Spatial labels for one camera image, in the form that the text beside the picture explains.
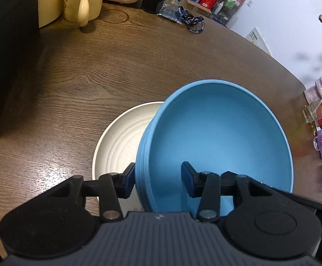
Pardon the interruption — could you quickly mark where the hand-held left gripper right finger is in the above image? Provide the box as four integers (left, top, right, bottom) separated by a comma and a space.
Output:
181, 161, 279, 223

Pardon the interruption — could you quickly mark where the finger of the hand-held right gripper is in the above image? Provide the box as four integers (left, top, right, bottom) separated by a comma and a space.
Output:
277, 190, 322, 220

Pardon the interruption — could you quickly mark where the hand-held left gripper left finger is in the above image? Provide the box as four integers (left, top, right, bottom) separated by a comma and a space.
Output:
46, 162, 136, 223

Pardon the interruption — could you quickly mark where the cream plate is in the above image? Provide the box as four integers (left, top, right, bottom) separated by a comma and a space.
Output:
92, 102, 165, 200

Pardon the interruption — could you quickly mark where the clear drinking glass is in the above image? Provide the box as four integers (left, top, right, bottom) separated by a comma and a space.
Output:
302, 100, 322, 125

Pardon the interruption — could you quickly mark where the white panel board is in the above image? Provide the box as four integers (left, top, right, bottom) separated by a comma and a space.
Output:
245, 28, 272, 56

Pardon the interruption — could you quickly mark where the black paper bag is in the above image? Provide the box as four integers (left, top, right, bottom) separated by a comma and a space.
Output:
0, 0, 40, 139

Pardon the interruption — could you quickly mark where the yellow mug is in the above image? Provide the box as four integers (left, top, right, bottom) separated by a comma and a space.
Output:
64, 0, 105, 27

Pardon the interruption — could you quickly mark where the cream yellow kettle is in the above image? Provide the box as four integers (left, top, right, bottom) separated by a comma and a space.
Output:
38, 0, 67, 29

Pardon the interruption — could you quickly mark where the blue lanyard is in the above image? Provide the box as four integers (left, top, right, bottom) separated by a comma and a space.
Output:
178, 6, 206, 34

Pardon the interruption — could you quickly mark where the metal wire rack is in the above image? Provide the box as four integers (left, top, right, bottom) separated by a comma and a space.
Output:
212, 0, 246, 25

